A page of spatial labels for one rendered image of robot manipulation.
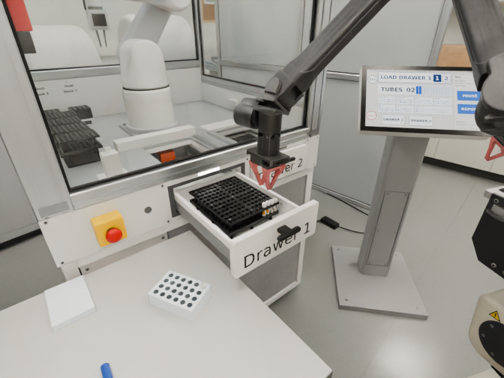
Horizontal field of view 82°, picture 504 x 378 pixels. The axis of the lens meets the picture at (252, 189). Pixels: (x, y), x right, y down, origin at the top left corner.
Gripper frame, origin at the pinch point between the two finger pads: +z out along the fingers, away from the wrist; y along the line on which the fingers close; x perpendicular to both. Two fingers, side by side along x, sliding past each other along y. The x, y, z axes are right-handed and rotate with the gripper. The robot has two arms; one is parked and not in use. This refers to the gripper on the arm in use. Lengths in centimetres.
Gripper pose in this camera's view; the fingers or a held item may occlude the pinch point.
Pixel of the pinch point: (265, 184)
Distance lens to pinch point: 79.0
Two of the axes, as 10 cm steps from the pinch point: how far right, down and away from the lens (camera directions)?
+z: -0.4, 8.9, 4.5
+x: 7.9, -2.5, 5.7
